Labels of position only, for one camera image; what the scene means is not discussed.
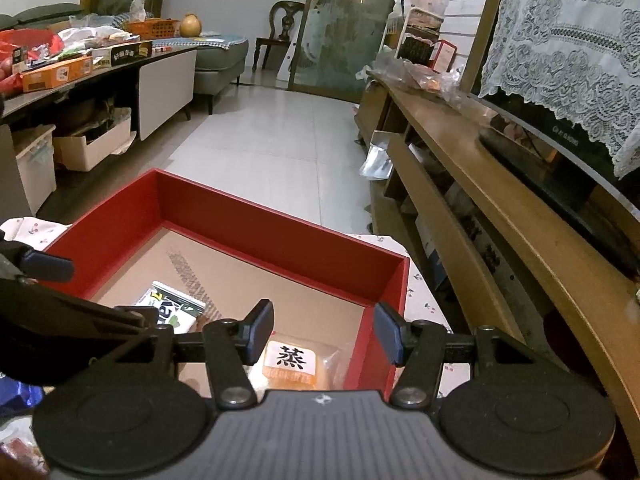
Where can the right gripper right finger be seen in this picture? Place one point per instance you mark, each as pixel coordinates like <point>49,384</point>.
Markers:
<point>421,341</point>

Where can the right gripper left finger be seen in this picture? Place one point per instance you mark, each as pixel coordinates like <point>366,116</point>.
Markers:
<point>248,337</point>

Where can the steamed cake snack packet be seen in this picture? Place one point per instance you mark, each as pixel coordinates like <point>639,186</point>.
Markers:
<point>292,363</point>

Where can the green white snack packet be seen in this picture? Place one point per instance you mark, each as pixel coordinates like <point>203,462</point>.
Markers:
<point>174,308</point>

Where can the dark blue biscuit packet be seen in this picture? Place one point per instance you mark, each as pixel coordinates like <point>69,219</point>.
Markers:
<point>17,397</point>

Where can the cherry print tablecloth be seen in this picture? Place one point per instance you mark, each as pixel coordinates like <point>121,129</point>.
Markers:
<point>18,450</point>

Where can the red cardboard box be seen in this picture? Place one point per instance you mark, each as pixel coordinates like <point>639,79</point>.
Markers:
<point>230,254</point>

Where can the white storage bin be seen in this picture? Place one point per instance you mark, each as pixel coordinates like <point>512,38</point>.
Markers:
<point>92,143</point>

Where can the orange flat box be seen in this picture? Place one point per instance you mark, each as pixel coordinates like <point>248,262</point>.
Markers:
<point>55,75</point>

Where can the grey coffee table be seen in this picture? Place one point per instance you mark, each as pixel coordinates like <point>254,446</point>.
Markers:
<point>156,89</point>

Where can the red plastic basin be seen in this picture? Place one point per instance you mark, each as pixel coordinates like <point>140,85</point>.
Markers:
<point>29,38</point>

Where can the round yellow pomelo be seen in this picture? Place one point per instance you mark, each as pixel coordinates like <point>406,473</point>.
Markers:
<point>190,26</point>

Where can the orange basket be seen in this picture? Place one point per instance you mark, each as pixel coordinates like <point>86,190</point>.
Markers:
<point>154,28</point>

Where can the wooden chair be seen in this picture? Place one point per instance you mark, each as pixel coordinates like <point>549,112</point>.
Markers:
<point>281,21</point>

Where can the white lace cover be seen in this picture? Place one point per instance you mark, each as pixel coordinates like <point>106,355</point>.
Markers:
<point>579,59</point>

